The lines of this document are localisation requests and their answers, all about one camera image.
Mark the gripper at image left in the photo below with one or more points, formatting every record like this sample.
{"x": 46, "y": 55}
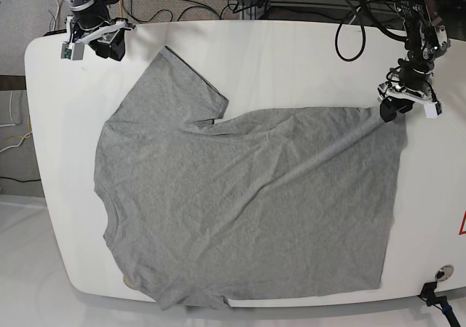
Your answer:
{"x": 100, "y": 36}

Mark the table cable grommet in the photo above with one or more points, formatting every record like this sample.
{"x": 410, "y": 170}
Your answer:
{"x": 126, "y": 282}
{"x": 444, "y": 273}

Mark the red warning triangle sticker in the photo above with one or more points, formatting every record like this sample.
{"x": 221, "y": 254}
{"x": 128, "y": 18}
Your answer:
{"x": 462, "y": 230}

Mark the wrist camera at image left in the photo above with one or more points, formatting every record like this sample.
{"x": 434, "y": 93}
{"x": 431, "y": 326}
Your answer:
{"x": 72, "y": 51}

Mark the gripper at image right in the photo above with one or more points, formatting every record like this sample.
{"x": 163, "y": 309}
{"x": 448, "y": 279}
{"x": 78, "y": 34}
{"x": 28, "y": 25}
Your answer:
{"x": 409, "y": 84}

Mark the right table cable grommet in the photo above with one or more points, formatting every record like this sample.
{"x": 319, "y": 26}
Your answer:
{"x": 444, "y": 273}

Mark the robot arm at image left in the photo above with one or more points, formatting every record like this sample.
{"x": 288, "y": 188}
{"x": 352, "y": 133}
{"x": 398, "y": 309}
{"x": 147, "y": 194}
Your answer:
{"x": 90, "y": 24}

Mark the black clamp with cable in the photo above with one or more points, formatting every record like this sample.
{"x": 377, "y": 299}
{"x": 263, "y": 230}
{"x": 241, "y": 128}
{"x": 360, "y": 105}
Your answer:
{"x": 429, "y": 297}

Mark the wrist camera at image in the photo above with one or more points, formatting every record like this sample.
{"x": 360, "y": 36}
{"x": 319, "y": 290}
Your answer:
{"x": 433, "y": 109}
{"x": 72, "y": 51}

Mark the wrist camera at image right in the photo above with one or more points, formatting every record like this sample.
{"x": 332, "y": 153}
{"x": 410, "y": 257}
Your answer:
{"x": 433, "y": 109}

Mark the left table cable grommet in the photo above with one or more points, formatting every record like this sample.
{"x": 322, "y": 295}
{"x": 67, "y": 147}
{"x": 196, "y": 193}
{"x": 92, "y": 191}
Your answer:
{"x": 126, "y": 282}

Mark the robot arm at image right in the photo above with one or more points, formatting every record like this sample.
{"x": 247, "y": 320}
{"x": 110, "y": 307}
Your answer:
{"x": 426, "y": 37}

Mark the grey t-shirt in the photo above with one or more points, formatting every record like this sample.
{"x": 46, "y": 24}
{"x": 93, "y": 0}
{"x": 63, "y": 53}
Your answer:
{"x": 273, "y": 204}

